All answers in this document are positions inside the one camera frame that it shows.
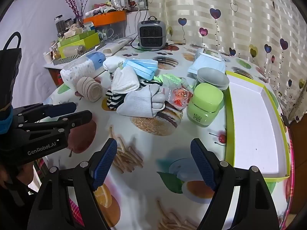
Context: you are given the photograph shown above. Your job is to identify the white rolled paper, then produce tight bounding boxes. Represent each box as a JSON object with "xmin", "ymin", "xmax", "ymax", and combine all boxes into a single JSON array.
[{"xmin": 103, "ymin": 38, "xmax": 135, "ymax": 54}]

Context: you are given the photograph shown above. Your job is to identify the dark green box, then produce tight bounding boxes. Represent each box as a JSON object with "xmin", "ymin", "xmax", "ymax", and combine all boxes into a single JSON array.
[{"xmin": 59, "ymin": 30, "xmax": 96, "ymax": 46}]

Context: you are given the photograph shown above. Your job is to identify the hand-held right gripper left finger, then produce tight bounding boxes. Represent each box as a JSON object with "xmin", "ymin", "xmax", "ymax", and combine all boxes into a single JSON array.
[{"xmin": 27, "ymin": 138, "xmax": 118, "ymax": 230}]

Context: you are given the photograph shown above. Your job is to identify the green plastic jar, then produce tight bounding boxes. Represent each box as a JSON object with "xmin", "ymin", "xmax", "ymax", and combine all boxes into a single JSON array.
[{"xmin": 187, "ymin": 83, "xmax": 224, "ymax": 126}]

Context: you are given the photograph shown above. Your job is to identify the beige bandage roll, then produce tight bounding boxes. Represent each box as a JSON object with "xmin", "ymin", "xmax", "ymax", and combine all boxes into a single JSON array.
[{"xmin": 76, "ymin": 77, "xmax": 103, "ymax": 100}]

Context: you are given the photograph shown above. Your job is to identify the orange box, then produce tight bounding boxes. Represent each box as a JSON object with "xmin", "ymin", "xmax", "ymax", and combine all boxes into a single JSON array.
[{"xmin": 83, "ymin": 11, "xmax": 127, "ymax": 27}]

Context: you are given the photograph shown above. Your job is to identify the glass jar with black lid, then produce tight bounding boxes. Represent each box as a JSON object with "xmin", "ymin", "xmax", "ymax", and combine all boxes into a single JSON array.
[{"xmin": 54, "ymin": 16, "xmax": 66, "ymax": 37}]

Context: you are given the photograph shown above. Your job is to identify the white face mask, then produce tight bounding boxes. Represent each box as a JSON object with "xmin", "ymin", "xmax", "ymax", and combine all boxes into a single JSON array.
[{"xmin": 111, "ymin": 66, "xmax": 141, "ymax": 94}]

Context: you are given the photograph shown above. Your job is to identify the black heater power cable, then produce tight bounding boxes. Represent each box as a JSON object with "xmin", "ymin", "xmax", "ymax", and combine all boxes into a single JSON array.
[{"xmin": 130, "ymin": 37, "xmax": 186, "ymax": 53}]

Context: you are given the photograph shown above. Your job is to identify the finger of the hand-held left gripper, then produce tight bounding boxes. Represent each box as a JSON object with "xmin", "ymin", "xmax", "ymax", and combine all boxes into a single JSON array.
[
  {"xmin": 18, "ymin": 110, "xmax": 93, "ymax": 139},
  {"xmin": 13, "ymin": 102, "xmax": 77, "ymax": 122}
]

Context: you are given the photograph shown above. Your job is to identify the blue face masks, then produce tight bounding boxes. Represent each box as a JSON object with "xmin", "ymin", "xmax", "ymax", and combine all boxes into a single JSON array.
[{"xmin": 122, "ymin": 59, "xmax": 159, "ymax": 80}]

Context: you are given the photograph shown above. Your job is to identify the lime green box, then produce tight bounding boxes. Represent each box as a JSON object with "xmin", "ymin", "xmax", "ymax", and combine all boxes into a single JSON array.
[{"xmin": 59, "ymin": 32, "xmax": 100, "ymax": 58}]

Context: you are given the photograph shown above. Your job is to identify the wet wipes pack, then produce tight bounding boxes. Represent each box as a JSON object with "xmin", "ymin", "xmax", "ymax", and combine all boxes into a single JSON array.
[{"xmin": 187, "ymin": 48, "xmax": 226, "ymax": 77}]

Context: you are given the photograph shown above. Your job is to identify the striped tray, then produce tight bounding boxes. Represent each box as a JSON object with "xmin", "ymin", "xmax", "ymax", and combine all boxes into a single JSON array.
[{"xmin": 51, "ymin": 41, "xmax": 106, "ymax": 65}]

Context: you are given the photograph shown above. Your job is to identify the white box with green rim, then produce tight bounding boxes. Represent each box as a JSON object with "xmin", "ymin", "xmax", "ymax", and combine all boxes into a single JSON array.
[{"xmin": 225, "ymin": 71, "xmax": 291, "ymax": 185}]

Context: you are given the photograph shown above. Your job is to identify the purple decorative twigs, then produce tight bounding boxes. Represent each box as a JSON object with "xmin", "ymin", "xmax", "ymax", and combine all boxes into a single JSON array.
[{"xmin": 56, "ymin": 0, "xmax": 96, "ymax": 27}]

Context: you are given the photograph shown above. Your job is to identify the grey portable heater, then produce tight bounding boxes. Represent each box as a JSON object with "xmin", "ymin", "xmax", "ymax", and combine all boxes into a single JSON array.
[{"xmin": 137, "ymin": 16, "xmax": 166, "ymax": 51}]

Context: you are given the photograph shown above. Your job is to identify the black white striped sock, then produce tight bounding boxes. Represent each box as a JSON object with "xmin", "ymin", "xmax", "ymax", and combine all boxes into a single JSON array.
[{"xmin": 106, "ymin": 79, "xmax": 163, "ymax": 111}]

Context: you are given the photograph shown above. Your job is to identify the white printed tissue pack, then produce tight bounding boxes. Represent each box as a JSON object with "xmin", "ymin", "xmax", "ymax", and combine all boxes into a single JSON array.
[{"xmin": 60, "ymin": 53, "xmax": 106, "ymax": 87}]

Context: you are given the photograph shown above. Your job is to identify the orange snack packet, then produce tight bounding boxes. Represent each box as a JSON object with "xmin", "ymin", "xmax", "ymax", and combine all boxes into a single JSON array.
[{"xmin": 165, "ymin": 84, "xmax": 194, "ymax": 111}]

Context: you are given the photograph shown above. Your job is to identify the light green plastic packet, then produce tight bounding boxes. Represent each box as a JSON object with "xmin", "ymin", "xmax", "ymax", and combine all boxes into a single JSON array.
[{"xmin": 153, "ymin": 74, "xmax": 183, "ymax": 87}]

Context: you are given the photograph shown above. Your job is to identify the pile of assorted packets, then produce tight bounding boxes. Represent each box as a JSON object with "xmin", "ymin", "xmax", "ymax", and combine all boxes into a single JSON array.
[{"xmin": 85, "ymin": 0, "xmax": 127, "ymax": 17}]

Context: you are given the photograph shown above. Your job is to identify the dark printed box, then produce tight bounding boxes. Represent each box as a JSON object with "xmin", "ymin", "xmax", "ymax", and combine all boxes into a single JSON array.
[{"xmin": 96, "ymin": 20, "xmax": 127, "ymax": 41}]

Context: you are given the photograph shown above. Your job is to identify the brown wooden cabinet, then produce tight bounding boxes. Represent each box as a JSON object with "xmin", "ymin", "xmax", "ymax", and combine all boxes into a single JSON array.
[{"xmin": 286, "ymin": 115, "xmax": 307, "ymax": 221}]

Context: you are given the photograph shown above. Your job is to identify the grey knit toe sock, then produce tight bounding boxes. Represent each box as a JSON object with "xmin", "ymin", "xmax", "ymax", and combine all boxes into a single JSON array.
[{"xmin": 117, "ymin": 85, "xmax": 166, "ymax": 118}]

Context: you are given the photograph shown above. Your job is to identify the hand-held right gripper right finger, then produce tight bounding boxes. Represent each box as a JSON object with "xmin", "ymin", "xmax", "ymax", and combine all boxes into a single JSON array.
[{"xmin": 190, "ymin": 138, "xmax": 280, "ymax": 230}]

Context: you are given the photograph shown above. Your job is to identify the heart print striped curtain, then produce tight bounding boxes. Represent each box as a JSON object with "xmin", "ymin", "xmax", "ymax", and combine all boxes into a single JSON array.
[{"xmin": 145, "ymin": 0, "xmax": 307, "ymax": 122}]

